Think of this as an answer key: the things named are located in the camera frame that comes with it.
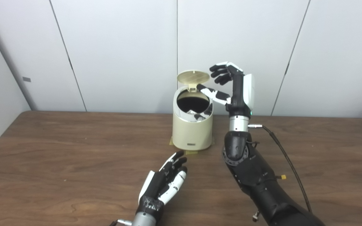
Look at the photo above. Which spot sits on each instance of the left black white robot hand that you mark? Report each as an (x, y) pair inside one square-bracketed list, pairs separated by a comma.
[(157, 188)]

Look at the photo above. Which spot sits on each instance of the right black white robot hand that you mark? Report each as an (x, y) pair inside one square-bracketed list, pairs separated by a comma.
[(239, 97)]

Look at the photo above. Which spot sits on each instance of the white green milk carton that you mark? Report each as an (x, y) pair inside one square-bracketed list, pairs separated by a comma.
[(192, 111)]

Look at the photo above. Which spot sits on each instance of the cream round bin lid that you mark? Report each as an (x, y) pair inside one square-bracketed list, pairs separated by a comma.
[(193, 77)]

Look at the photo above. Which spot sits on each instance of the cream-colored bin body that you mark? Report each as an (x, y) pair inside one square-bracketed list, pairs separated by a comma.
[(192, 135)]

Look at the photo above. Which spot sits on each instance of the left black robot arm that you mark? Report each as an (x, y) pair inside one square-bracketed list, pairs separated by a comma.
[(145, 219)]

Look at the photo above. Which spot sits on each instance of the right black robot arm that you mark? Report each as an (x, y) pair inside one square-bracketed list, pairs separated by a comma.
[(256, 179)]

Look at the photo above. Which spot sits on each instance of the yellow connector plug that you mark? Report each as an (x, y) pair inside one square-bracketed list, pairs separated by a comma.
[(283, 177)]

